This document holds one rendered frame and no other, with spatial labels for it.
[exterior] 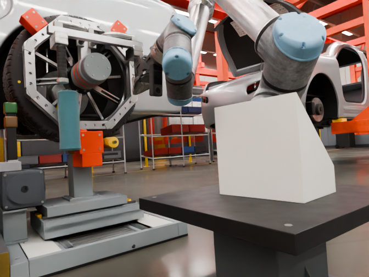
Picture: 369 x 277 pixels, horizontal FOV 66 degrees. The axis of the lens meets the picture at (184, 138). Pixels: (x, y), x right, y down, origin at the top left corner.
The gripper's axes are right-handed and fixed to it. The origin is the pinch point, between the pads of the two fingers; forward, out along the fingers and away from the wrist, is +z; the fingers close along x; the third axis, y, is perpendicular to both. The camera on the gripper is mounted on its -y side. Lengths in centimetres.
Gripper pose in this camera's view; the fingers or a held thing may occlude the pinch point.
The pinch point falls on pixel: (135, 94)
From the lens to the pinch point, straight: 118.7
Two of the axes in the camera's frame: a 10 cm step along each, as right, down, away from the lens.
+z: -5.7, 4.8, 6.6
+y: -3.4, -8.8, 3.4
